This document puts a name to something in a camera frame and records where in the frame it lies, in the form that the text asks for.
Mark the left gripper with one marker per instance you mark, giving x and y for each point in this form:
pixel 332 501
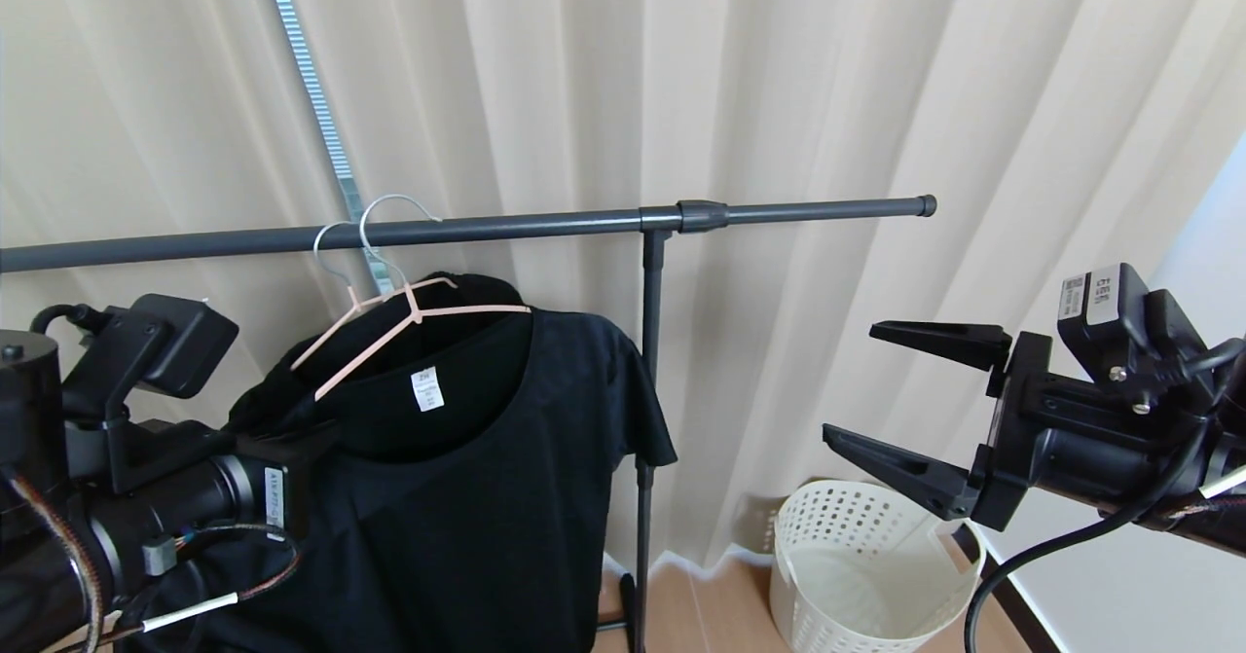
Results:
pixel 185 507

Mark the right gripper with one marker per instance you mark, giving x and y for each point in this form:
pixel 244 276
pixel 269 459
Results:
pixel 1061 439

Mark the pink clothes hanger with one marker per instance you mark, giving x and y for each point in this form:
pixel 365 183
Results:
pixel 336 327
pixel 389 332

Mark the black garment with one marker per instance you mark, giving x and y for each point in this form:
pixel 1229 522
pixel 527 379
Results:
pixel 487 536
pixel 467 291

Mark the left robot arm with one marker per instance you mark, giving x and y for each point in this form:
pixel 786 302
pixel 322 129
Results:
pixel 39 536

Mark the white laundry basket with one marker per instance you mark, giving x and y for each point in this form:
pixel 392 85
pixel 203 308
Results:
pixel 876 575

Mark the black clothes rack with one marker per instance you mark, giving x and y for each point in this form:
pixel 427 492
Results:
pixel 535 223

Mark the beige curtain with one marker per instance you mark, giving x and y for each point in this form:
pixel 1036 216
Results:
pixel 681 69

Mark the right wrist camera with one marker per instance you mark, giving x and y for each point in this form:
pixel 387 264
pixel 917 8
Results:
pixel 1119 322

